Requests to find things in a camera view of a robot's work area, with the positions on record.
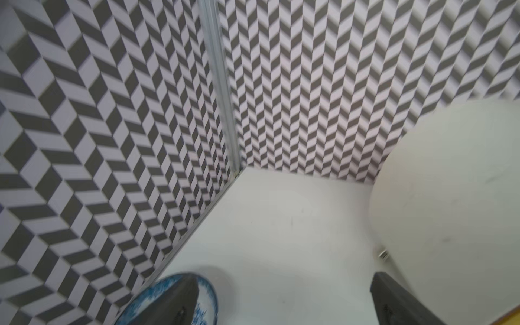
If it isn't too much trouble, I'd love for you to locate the white round drawer cabinet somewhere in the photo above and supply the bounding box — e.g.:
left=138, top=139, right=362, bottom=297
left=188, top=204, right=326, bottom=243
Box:
left=368, top=99, right=519, bottom=324

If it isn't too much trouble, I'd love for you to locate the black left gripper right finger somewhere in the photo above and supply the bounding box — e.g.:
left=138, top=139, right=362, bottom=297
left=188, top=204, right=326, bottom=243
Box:
left=370, top=272, right=444, bottom=324

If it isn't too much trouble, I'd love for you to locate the blue patterned bowl far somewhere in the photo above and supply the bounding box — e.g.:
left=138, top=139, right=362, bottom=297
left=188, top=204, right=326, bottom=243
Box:
left=115, top=272, right=219, bottom=324

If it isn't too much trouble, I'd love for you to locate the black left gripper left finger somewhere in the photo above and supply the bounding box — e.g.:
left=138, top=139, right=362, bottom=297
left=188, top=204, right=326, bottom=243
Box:
left=123, top=274, right=199, bottom=324

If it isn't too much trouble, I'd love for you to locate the yellow drawer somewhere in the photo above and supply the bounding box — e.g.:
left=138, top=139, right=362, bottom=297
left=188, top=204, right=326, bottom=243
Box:
left=492, top=306, right=520, bottom=325

